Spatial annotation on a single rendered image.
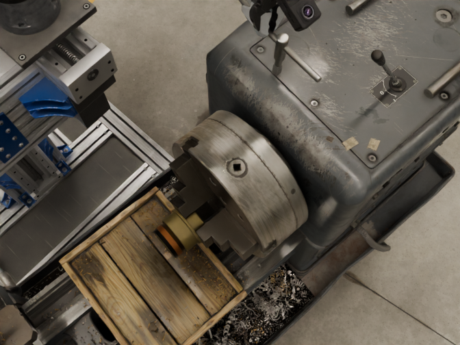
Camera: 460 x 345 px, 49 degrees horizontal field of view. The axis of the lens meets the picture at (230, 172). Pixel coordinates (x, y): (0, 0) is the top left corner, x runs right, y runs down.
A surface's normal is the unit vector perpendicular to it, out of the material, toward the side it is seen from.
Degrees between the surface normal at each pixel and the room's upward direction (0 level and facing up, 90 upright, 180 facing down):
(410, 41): 0
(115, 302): 0
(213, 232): 11
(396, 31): 0
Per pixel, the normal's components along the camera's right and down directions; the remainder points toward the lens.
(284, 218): 0.55, 0.40
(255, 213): 0.42, 0.18
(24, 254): 0.01, -0.36
